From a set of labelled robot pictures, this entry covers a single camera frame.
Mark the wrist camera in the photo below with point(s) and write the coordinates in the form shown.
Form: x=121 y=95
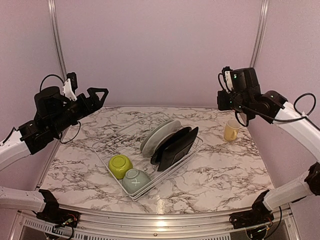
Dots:
x=226 y=72
x=70 y=86

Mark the yellow ceramic mug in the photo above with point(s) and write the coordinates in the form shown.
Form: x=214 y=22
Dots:
x=231 y=130

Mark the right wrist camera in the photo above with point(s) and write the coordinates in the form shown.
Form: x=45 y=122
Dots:
x=226 y=72

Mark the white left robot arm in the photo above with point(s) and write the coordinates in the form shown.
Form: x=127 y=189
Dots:
x=54 y=114

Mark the pale grey-green bowl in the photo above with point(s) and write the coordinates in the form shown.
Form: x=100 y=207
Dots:
x=134 y=180

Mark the aluminium corner post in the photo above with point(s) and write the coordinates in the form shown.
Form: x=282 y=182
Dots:
x=261 y=29
x=56 y=36

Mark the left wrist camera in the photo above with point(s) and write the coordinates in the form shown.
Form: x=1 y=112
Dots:
x=70 y=86

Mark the grey floral plate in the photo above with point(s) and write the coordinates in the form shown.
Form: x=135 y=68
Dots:
x=158 y=135

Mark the right aluminium corner post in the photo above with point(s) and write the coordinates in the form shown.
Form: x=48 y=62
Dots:
x=261 y=29

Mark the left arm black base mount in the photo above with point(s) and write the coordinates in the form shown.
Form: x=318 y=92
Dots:
x=54 y=214

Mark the black square plate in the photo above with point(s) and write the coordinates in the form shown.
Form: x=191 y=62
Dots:
x=175 y=148

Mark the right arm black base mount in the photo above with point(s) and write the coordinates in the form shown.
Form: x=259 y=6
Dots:
x=258 y=214

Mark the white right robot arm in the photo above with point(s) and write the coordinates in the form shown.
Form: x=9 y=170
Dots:
x=241 y=92

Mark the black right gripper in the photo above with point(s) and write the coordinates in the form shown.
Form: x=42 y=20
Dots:
x=223 y=104

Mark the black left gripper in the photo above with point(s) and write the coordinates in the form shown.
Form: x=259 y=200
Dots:
x=88 y=109

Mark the lime green bowl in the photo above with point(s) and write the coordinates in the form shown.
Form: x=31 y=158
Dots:
x=118 y=165

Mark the white wire dish rack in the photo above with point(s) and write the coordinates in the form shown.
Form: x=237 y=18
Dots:
x=127 y=141

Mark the left aluminium corner post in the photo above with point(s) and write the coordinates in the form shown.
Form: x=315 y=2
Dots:
x=56 y=36

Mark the aluminium front frame rail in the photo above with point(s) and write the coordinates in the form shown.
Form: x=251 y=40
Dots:
x=109 y=225

